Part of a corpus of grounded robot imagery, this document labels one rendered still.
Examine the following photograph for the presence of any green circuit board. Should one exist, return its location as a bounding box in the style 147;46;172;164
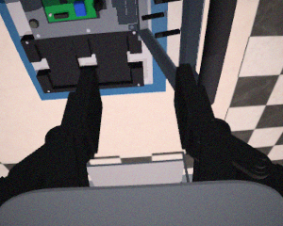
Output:
42;0;96;23

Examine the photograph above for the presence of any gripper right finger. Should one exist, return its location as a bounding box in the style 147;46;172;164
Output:
174;64;283;197

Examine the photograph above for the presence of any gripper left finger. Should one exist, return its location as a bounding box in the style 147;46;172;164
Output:
0;69;103;206

